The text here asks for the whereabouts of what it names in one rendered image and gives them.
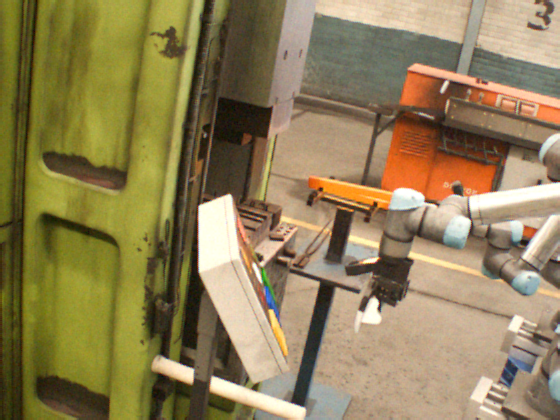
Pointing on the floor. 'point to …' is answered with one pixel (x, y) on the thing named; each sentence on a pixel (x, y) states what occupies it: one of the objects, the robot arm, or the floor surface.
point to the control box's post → (206, 350)
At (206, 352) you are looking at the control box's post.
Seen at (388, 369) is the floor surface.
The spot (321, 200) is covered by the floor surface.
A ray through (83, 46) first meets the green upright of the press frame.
